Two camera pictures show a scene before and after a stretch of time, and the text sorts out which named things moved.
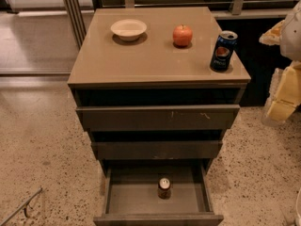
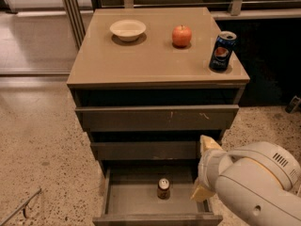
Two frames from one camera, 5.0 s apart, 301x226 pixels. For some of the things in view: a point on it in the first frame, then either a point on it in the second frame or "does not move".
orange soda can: [165, 188] does not move
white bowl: [129, 29] does not move
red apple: [182, 36] does not move
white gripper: [292, 37] to [206, 170]
